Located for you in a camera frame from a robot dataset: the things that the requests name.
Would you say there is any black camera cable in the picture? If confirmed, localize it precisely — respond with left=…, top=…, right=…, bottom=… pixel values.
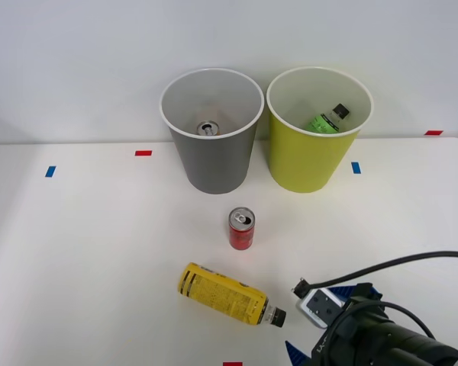
left=292, top=250, right=458, bottom=300

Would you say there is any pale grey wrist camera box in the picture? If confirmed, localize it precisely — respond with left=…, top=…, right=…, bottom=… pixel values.
left=297, top=287, right=345, bottom=329

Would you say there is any silver-topped drink can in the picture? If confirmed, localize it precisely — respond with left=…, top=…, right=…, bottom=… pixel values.
left=196, top=120, right=221, bottom=137

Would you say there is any yellow label plastic bottle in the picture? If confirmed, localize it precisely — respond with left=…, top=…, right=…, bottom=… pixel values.
left=176, top=262, right=287, bottom=329

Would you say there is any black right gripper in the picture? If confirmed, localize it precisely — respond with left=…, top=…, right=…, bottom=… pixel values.
left=285, top=282, right=391, bottom=366

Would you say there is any grey plastic waste bin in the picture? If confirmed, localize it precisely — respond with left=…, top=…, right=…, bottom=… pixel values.
left=160, top=67, right=266, bottom=195

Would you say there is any red drink can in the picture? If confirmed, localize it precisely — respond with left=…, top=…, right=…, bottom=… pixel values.
left=228, top=207, right=256, bottom=251

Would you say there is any green label plastic bottle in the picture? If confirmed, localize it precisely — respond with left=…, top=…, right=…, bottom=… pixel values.
left=303, top=102, right=351, bottom=134

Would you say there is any yellow-green plastic waste bin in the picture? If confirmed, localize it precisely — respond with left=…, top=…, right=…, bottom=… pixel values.
left=266, top=66, right=375, bottom=194

